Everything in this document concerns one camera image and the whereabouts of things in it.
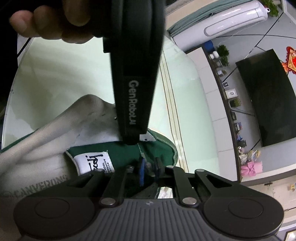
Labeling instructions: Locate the small green plant black pot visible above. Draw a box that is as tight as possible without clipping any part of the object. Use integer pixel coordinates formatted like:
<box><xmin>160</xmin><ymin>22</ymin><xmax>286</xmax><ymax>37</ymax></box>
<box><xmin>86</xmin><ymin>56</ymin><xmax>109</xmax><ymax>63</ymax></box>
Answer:
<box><xmin>229</xmin><ymin>97</ymin><xmax>241</xmax><ymax>108</ymax></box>

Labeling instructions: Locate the red Chinese knot decoration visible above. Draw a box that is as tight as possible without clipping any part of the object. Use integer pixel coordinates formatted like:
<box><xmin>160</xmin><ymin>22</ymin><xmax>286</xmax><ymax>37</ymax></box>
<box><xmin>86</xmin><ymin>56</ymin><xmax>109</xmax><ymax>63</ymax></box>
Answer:
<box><xmin>282</xmin><ymin>46</ymin><xmax>296</xmax><ymax>74</ymax></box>

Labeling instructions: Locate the white TV cabinet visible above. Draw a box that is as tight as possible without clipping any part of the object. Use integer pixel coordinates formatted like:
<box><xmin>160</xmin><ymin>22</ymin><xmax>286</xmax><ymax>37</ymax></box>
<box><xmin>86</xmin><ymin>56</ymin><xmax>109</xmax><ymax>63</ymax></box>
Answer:
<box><xmin>187</xmin><ymin>45</ymin><xmax>241</xmax><ymax>183</ymax></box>

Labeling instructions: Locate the green canvas sneaker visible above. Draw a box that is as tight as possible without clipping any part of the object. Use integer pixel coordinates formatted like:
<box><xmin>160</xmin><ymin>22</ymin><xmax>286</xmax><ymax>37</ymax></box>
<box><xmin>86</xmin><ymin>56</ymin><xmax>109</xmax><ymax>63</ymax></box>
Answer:
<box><xmin>1</xmin><ymin>94</ymin><xmax>178</xmax><ymax>199</ymax></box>

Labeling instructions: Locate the potted plant in white pot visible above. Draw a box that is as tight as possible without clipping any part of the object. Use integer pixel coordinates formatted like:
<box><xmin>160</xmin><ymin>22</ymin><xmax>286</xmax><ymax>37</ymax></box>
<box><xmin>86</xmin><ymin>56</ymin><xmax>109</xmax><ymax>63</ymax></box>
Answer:
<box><xmin>209</xmin><ymin>44</ymin><xmax>229</xmax><ymax>66</ymax></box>

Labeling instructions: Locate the white shoelace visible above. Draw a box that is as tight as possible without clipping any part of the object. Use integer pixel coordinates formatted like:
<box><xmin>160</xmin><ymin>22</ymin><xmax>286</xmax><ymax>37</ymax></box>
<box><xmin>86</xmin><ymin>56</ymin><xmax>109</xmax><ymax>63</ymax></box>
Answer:
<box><xmin>137</xmin><ymin>143</ymin><xmax>147</xmax><ymax>164</ymax></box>

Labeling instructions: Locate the person's left hand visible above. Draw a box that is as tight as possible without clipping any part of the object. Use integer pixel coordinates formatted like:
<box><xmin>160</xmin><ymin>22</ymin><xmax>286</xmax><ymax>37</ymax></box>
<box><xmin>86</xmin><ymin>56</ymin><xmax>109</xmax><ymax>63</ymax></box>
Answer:
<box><xmin>9</xmin><ymin>1</ymin><xmax>123</xmax><ymax>44</ymax></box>

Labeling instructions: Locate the teal curtain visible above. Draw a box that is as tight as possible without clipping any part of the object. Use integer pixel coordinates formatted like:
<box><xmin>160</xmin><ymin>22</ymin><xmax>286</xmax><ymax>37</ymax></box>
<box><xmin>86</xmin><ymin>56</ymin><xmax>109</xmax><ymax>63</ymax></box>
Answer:
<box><xmin>167</xmin><ymin>0</ymin><xmax>249</xmax><ymax>37</ymax></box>

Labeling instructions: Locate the white framed photo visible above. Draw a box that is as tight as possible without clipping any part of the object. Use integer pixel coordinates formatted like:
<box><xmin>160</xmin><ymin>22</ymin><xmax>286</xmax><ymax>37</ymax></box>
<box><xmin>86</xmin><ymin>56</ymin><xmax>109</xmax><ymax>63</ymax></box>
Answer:
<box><xmin>225</xmin><ymin>89</ymin><xmax>238</xmax><ymax>99</ymax></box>

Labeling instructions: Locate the white standing air conditioner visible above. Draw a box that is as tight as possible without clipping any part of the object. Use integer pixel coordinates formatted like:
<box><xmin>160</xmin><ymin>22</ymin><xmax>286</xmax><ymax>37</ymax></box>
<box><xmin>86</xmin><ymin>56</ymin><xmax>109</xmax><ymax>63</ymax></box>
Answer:
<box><xmin>173</xmin><ymin>1</ymin><xmax>270</xmax><ymax>52</ymax></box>

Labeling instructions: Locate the black wall television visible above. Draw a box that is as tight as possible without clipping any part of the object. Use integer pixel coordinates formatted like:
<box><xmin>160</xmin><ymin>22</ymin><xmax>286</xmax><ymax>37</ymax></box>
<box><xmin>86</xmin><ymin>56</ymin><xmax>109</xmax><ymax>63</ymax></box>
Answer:
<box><xmin>236</xmin><ymin>49</ymin><xmax>295</xmax><ymax>147</ymax></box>

